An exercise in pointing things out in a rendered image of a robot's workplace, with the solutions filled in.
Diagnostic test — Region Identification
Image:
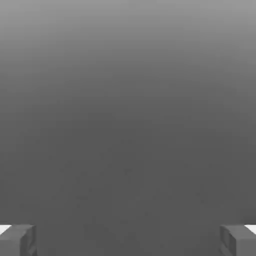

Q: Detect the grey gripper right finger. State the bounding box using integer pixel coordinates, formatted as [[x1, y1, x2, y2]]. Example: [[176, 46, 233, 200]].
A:
[[219, 223, 256, 256]]

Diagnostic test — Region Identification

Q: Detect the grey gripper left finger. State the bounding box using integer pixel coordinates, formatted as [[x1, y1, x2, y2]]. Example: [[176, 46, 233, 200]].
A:
[[0, 223, 38, 256]]

